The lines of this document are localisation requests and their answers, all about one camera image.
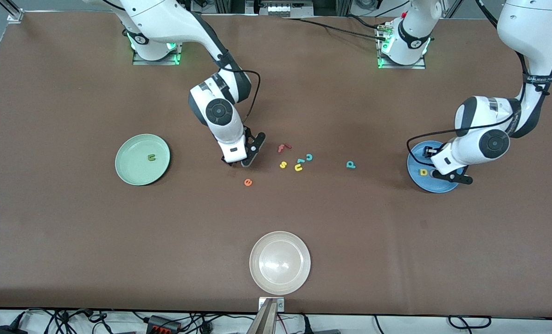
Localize brown table cover sheet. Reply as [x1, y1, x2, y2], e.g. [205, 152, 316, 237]
[0, 10, 552, 319]

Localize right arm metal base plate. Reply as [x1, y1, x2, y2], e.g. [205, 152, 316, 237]
[132, 42, 184, 65]

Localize aluminium camera mount bar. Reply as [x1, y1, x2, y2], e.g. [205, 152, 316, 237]
[246, 297, 285, 334]

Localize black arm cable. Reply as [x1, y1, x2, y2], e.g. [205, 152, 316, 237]
[216, 56, 261, 126]
[407, 0, 546, 161]

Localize black looped floor cable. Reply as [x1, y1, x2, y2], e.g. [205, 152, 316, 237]
[448, 315, 493, 330]

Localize black cable on table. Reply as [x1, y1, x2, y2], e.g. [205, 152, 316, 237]
[299, 14, 388, 40]

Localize green plate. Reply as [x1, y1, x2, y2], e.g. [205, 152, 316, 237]
[115, 134, 171, 186]

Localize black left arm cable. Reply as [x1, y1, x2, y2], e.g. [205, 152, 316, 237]
[407, 0, 546, 161]

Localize black orange power strip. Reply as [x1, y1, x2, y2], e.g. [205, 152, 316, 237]
[146, 315, 182, 334]

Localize blue plate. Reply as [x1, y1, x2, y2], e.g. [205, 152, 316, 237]
[406, 141, 463, 193]

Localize white plate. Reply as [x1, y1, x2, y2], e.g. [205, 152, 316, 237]
[249, 231, 312, 295]

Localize aluminium frame profile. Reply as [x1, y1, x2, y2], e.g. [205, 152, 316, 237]
[0, 0, 24, 23]

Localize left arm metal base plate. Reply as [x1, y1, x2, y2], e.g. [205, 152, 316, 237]
[377, 21, 426, 70]

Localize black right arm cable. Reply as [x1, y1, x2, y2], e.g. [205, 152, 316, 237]
[216, 56, 261, 126]

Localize grey connector box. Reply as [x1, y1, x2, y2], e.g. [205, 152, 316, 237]
[246, 0, 314, 17]

